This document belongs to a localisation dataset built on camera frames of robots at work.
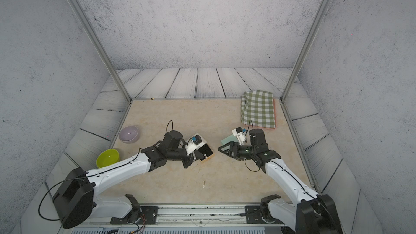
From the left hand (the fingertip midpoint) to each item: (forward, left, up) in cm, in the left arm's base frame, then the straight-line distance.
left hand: (204, 157), depth 77 cm
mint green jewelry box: (+17, -16, -11) cm, 25 cm away
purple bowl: (+21, +46, -11) cm, 51 cm away
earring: (-9, +1, -14) cm, 16 cm away
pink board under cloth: (+32, -46, -12) cm, 57 cm away
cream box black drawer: (+9, -1, -14) cm, 17 cm away
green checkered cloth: (+43, -37, -12) cm, 58 cm away
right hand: (+1, -9, +2) cm, 10 cm away
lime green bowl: (+7, +54, -12) cm, 56 cm away
